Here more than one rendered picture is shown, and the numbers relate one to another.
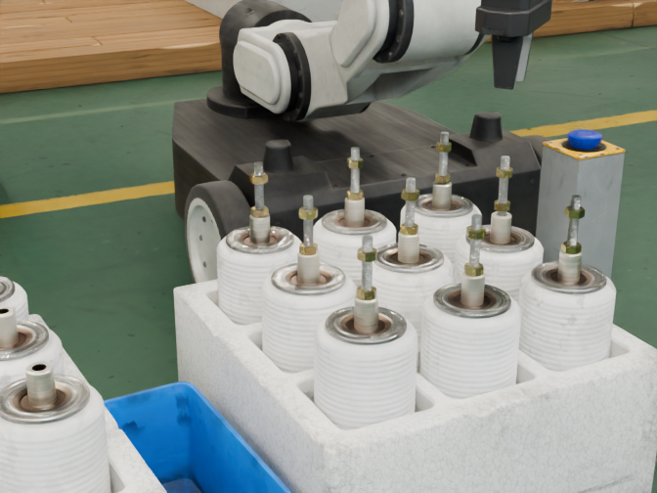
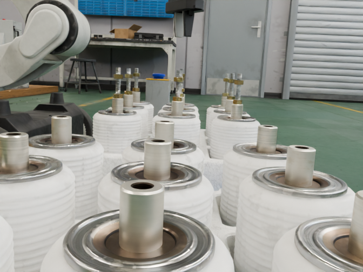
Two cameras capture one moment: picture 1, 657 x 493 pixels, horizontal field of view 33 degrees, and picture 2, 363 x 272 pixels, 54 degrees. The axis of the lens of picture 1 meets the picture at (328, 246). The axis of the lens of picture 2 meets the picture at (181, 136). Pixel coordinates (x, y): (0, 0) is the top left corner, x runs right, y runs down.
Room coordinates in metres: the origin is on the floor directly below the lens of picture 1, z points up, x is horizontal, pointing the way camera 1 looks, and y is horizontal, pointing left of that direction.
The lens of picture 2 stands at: (0.68, 0.64, 0.34)
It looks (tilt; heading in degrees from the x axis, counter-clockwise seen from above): 10 degrees down; 299
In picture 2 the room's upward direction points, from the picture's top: 3 degrees clockwise
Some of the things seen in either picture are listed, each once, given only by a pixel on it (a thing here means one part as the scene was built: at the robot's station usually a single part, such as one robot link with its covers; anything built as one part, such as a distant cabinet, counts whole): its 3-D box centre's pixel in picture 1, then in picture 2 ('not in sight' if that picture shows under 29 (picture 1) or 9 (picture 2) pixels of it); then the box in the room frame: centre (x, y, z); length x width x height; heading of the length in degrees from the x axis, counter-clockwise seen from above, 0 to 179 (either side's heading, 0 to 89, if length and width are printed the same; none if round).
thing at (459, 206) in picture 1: (441, 205); (135, 103); (1.24, -0.13, 0.25); 0.08 x 0.08 x 0.01
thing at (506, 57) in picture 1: (504, 59); (188, 23); (1.12, -0.18, 0.46); 0.03 x 0.02 x 0.06; 66
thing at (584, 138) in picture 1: (584, 141); (158, 76); (1.29, -0.31, 0.32); 0.04 x 0.04 x 0.02
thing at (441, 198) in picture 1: (441, 196); (135, 97); (1.24, -0.13, 0.26); 0.02 x 0.02 x 0.03
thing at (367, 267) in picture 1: (367, 275); (238, 93); (0.92, -0.03, 0.30); 0.01 x 0.01 x 0.08
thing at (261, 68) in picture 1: (310, 67); not in sight; (1.83, 0.03, 0.28); 0.21 x 0.20 x 0.13; 26
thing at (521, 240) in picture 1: (500, 239); (180, 105); (1.14, -0.19, 0.25); 0.08 x 0.08 x 0.01
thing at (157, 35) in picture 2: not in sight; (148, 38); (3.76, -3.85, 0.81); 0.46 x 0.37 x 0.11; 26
